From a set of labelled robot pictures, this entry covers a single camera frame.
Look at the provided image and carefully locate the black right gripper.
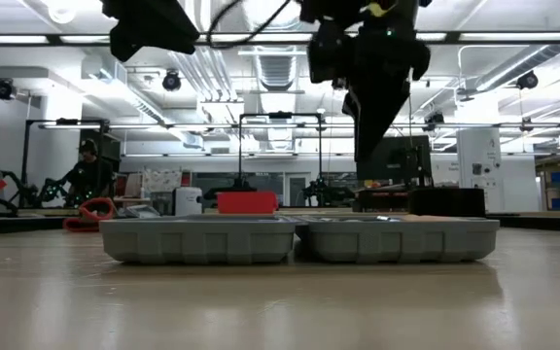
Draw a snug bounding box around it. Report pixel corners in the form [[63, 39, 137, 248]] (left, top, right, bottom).
[[340, 22, 433, 163]]

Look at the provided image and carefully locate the grey plastic tool case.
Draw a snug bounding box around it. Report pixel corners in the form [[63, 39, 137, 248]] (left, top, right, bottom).
[[98, 203, 501, 265]]

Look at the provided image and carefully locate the black computer monitor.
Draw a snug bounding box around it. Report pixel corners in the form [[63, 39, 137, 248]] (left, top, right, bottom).
[[355, 134, 433, 189]]

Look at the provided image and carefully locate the yellow tag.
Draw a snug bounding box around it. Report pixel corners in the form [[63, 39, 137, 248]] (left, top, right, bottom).
[[363, 0, 399, 18]]

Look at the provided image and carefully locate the black box on table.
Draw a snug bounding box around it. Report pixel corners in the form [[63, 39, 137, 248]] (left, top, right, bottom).
[[408, 188, 487, 219]]

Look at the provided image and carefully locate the red plastic bin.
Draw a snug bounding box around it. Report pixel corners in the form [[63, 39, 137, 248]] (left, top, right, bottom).
[[216, 191, 280, 215]]

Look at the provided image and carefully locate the person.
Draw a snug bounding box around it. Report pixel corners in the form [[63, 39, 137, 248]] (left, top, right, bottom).
[[58, 138, 116, 205]]

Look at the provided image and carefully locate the white canister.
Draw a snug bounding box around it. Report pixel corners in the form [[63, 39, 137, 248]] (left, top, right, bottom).
[[171, 186, 204, 217]]

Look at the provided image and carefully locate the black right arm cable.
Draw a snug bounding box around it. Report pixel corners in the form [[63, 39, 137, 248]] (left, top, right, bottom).
[[205, 0, 305, 50]]

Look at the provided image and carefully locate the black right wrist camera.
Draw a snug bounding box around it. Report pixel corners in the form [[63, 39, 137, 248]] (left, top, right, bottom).
[[307, 21, 355, 85]]

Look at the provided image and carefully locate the black rig frame with light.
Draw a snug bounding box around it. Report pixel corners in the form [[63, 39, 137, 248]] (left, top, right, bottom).
[[20, 118, 111, 198]]

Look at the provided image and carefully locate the black aluminium table frame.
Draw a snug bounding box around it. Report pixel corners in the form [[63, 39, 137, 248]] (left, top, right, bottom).
[[0, 211, 560, 235]]

